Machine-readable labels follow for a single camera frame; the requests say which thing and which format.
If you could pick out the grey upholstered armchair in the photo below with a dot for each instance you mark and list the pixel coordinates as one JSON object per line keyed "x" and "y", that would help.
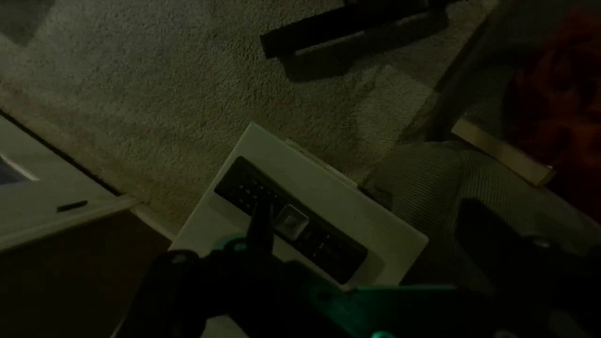
{"x": 432, "y": 181}

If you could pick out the long black remote control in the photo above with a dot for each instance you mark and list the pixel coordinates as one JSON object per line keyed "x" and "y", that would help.
{"x": 325, "y": 241}

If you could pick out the white lattice side table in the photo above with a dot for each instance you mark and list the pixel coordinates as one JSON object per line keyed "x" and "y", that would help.
{"x": 293, "y": 175}

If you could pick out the black stand foot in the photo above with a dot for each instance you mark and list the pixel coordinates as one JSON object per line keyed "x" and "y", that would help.
{"x": 339, "y": 31}

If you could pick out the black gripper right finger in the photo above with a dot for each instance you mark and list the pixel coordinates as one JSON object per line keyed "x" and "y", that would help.
{"x": 519, "y": 264}

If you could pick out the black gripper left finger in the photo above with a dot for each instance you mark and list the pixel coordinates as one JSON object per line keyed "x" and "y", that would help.
{"x": 218, "y": 294}

